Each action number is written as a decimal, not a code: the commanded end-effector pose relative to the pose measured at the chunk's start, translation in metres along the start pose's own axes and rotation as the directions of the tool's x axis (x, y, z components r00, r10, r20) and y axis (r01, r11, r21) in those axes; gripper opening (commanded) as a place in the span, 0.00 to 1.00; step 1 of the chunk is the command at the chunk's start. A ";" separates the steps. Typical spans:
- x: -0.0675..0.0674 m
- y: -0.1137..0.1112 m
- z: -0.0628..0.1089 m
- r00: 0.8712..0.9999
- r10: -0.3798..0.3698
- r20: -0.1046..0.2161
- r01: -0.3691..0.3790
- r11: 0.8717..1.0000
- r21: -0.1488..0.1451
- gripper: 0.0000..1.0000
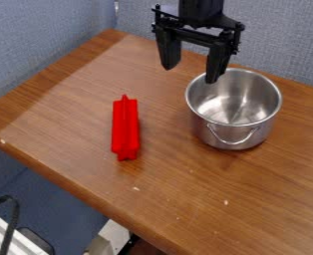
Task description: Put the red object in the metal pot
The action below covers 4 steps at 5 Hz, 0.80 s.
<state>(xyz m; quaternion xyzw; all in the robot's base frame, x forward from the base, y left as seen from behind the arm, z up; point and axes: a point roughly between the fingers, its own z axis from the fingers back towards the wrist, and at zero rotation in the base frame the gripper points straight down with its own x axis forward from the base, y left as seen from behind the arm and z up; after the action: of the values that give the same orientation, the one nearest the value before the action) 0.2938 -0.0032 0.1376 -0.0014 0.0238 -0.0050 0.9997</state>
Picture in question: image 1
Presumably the metal pot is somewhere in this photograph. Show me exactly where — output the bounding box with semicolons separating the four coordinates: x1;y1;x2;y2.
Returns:
184;68;283;150

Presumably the white box under table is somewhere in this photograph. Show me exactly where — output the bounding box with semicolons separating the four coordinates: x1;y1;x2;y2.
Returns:
84;220;132;255

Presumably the red star-shaped block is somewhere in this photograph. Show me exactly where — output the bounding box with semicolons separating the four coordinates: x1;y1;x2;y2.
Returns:
112;95;140;160

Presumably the black cable loop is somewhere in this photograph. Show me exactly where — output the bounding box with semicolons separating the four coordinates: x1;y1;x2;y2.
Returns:
0;194;21;255

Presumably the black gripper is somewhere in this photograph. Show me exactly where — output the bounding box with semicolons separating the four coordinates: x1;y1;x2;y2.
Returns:
152;0;244;84

